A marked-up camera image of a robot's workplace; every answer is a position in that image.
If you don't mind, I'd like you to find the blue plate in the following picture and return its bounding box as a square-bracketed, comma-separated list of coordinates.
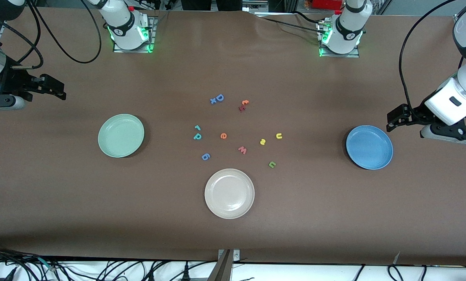
[346, 125, 394, 170]

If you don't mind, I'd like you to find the light green plate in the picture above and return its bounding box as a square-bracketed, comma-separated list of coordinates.
[98, 114, 145, 158]

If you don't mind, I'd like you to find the brown table cover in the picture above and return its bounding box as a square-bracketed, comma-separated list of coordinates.
[0, 7, 466, 267]

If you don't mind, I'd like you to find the red box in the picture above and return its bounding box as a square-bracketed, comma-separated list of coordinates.
[311, 0, 343, 11]

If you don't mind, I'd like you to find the beige plate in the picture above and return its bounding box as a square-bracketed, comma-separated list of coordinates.
[204, 168, 255, 219]

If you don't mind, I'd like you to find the grey metal beam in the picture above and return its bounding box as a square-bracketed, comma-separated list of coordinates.
[207, 250, 233, 281]

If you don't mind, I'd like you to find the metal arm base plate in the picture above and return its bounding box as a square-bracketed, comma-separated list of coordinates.
[113, 16, 155, 53]
[318, 20, 361, 59]

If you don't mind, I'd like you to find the black table cable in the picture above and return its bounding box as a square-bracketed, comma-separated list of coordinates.
[256, 12, 323, 32]

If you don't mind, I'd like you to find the teal floor cable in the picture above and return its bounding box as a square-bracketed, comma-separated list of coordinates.
[36, 256, 58, 272]

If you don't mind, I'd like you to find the silver metal bracket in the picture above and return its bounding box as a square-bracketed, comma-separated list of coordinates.
[217, 249, 240, 261]

